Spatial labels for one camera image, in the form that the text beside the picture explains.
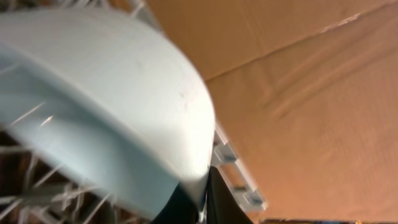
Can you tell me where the brown cardboard sheet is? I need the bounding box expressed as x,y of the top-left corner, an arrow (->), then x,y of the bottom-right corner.
149,0 -> 397,222

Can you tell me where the grey dishwasher rack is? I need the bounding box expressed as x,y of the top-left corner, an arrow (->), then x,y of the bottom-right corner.
0,0 -> 269,224

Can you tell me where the light blue bowl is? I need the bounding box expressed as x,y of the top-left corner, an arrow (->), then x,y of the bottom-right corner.
0,7 -> 216,221

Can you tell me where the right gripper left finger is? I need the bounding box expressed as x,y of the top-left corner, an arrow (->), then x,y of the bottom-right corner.
150,184 -> 198,224

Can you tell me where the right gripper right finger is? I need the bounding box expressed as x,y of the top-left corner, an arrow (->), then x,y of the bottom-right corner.
206,167 -> 252,224

